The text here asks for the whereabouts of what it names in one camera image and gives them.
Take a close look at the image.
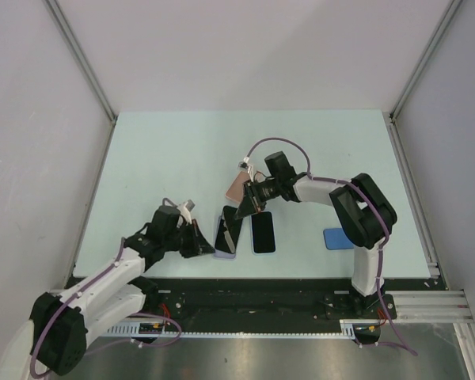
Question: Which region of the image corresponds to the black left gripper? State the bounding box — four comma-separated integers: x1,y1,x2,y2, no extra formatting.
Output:
163,218,215,258

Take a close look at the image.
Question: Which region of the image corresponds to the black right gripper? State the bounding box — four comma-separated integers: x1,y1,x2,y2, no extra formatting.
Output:
236,177,282,219

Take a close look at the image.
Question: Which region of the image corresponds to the light blue phone case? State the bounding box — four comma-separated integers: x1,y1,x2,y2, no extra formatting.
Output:
249,210,278,257

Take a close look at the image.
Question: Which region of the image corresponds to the lilac phone case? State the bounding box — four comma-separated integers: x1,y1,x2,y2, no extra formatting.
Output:
213,217,237,260

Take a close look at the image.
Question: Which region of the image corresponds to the pink phone case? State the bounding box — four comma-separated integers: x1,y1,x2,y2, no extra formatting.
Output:
225,171,250,203

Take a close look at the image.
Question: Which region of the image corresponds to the teal-edged black phone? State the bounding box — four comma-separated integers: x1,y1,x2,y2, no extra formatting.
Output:
215,206,243,253

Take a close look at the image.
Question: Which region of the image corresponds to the purple-edged black phone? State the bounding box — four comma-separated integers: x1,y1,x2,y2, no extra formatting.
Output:
251,211,277,255

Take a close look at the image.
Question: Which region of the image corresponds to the blue phone face down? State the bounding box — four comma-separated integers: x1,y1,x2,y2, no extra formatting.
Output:
323,228,354,251

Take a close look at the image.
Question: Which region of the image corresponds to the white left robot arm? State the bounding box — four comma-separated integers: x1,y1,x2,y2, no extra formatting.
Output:
0,200,215,379

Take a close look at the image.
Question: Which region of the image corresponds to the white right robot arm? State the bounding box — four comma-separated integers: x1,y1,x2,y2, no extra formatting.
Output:
235,151,397,317

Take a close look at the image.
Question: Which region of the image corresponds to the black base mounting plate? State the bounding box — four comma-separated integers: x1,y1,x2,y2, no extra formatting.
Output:
130,277,444,320

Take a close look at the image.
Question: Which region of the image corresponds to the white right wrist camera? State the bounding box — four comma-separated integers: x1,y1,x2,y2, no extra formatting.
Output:
237,157,256,180

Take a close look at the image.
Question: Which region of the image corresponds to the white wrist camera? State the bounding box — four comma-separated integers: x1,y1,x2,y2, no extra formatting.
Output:
177,199,195,224
237,157,256,180

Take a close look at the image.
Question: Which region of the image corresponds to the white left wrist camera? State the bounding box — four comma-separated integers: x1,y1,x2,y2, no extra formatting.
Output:
177,199,195,224

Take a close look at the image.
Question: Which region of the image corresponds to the white slotted cable duct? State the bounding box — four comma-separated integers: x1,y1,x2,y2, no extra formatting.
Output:
94,318,397,340

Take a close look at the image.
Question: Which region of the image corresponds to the right aluminium rail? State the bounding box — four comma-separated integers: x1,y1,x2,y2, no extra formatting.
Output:
383,112,475,379

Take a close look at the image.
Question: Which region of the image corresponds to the left aluminium frame post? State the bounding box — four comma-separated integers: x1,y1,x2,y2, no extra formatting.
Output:
42,0,117,127

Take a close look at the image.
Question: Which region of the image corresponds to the aluminium frame post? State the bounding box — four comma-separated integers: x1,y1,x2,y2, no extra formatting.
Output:
388,0,466,123
42,0,117,127

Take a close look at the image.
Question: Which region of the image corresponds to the right aluminium frame post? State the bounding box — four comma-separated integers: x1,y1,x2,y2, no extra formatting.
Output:
388,0,466,123

